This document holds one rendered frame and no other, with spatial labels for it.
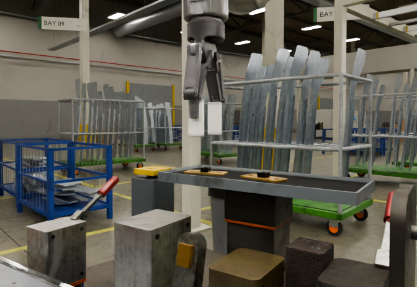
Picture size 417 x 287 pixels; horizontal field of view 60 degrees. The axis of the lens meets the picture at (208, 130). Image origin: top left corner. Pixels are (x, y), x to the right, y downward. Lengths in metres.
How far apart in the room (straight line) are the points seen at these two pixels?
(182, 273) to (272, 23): 7.83
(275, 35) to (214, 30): 7.42
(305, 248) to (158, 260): 0.21
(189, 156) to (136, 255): 3.60
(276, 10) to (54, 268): 7.78
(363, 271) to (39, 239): 0.56
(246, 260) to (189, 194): 3.70
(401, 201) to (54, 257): 0.60
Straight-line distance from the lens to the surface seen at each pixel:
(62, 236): 0.77
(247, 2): 0.85
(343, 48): 6.99
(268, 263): 0.51
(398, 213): 0.41
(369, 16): 8.08
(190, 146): 4.12
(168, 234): 0.57
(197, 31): 0.71
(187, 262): 0.52
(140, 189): 0.80
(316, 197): 0.56
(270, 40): 8.18
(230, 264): 0.50
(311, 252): 0.50
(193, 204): 4.24
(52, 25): 13.15
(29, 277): 0.72
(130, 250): 0.57
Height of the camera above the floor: 1.27
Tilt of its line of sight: 2 degrees down
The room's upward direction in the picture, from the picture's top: straight up
